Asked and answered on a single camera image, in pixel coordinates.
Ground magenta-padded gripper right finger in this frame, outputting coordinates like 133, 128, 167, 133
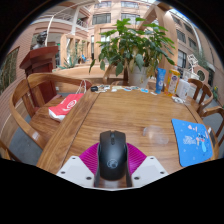
126, 142, 169, 188

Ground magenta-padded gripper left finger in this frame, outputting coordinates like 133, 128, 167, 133
56, 142, 101, 188

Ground black computer mouse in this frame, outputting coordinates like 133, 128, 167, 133
97, 129, 129, 182

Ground blue cartoon-print mouse pad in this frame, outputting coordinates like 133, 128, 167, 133
171, 118, 214, 168

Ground wooden armchair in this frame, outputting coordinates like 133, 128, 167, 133
102, 64, 129, 86
187, 78, 214, 114
0, 139, 18, 163
8, 72, 93, 151
199, 105, 224, 148

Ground red and white paper bag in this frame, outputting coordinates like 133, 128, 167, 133
48, 79, 88, 123

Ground white earphones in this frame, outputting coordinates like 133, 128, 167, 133
170, 95, 185, 104

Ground yellow dish soap bottle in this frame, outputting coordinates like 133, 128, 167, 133
167, 64, 181, 98

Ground dark red wooden lectern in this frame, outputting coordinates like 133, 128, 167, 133
18, 45, 60, 104

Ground green potted plant, white pot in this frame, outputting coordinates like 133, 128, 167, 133
88, 18, 177, 89

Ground dark bust statue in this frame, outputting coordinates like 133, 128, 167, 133
32, 30, 48, 50

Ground white frame sculpture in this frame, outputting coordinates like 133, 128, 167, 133
186, 53, 201, 73

